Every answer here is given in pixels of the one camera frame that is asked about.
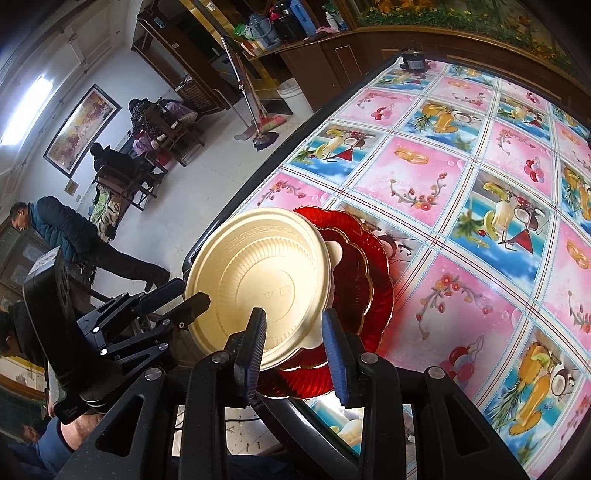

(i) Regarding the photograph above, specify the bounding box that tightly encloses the framed wall painting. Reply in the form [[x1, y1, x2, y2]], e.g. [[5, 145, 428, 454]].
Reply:
[[44, 84, 123, 179]]

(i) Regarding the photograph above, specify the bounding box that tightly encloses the black framed dining table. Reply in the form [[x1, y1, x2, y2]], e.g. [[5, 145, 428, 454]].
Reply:
[[182, 52, 407, 480]]

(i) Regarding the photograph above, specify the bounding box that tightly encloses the small red gold-rimmed plate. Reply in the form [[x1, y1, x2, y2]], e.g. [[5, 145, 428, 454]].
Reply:
[[318, 226, 375, 334]]

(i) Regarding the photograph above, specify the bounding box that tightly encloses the colourful broom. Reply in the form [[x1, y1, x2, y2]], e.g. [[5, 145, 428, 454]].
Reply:
[[241, 69, 285, 135]]

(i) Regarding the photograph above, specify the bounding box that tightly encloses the fluorescent ceiling light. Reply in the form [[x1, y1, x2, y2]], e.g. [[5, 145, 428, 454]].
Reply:
[[0, 76, 54, 145]]

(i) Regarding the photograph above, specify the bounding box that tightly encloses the person's left forearm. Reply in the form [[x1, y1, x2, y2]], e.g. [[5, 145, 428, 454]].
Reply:
[[34, 412, 109, 476]]

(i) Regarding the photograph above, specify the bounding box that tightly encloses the glass artificial flower display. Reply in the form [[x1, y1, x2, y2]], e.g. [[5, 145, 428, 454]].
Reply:
[[351, 0, 583, 79]]

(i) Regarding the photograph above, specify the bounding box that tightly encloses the tall wooden wall unit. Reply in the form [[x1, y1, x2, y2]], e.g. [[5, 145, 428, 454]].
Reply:
[[131, 0, 241, 116]]

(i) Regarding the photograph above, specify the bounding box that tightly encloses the blue plastic container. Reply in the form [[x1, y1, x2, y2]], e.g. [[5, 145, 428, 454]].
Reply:
[[291, 0, 320, 33]]

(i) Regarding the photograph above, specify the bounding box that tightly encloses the black kettle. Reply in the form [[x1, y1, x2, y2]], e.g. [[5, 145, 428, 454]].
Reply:
[[272, 2, 305, 40]]

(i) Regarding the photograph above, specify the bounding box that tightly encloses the cream patterned-rim plastic bowl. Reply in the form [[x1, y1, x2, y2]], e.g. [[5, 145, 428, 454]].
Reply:
[[259, 237, 346, 372], [185, 208, 331, 372]]

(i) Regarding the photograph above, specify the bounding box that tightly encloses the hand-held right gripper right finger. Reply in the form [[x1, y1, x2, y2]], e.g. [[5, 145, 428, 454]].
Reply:
[[322, 308, 532, 480]]

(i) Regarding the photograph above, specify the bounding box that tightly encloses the small black device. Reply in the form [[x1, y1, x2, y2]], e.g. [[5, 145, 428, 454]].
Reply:
[[399, 48, 426, 71]]

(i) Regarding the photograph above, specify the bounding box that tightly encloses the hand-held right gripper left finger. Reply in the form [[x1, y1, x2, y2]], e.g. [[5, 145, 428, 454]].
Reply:
[[65, 307, 269, 480]]

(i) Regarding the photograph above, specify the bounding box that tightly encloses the white plastic bucket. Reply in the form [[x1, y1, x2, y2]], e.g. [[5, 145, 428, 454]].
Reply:
[[277, 78, 306, 110]]

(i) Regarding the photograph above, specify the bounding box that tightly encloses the wooden chair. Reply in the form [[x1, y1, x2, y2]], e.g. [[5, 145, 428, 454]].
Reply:
[[139, 99, 206, 168], [92, 159, 163, 213]]

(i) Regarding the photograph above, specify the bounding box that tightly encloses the white spray bottle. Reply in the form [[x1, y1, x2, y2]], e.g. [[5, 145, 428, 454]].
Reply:
[[323, 4, 343, 33]]

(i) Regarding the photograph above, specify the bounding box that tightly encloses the blue-grey water jug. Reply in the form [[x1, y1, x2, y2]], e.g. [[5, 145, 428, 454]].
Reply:
[[247, 14, 273, 40]]

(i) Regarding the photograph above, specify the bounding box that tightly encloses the metal-handled flat mop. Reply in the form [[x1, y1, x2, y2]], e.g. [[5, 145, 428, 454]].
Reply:
[[221, 37, 258, 142]]

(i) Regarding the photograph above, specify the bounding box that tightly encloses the patterned blanket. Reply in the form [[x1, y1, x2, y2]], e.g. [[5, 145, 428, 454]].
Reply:
[[90, 189, 122, 241]]

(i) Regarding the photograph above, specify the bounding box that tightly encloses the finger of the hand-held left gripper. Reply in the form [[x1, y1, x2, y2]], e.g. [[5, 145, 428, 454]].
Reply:
[[99, 292, 212, 366], [78, 277, 187, 334]]

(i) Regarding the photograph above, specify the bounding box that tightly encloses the large red scalloped plate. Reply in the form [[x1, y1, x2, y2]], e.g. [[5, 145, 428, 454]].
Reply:
[[265, 206, 396, 400]]

